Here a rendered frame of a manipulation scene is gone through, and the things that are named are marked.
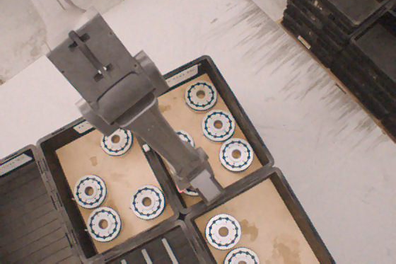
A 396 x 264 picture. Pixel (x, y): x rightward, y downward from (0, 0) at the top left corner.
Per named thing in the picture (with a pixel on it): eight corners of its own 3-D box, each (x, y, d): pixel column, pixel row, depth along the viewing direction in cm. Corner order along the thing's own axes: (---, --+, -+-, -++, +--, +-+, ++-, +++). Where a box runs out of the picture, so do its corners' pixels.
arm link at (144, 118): (134, 40, 44) (68, 93, 43) (158, 67, 41) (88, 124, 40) (201, 144, 82) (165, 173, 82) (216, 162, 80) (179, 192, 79)
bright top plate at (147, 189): (126, 192, 102) (125, 192, 102) (157, 180, 103) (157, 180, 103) (136, 224, 99) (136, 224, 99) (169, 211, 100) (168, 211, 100)
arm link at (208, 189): (199, 144, 77) (168, 169, 77) (233, 185, 75) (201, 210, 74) (202, 151, 89) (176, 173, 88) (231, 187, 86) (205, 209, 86)
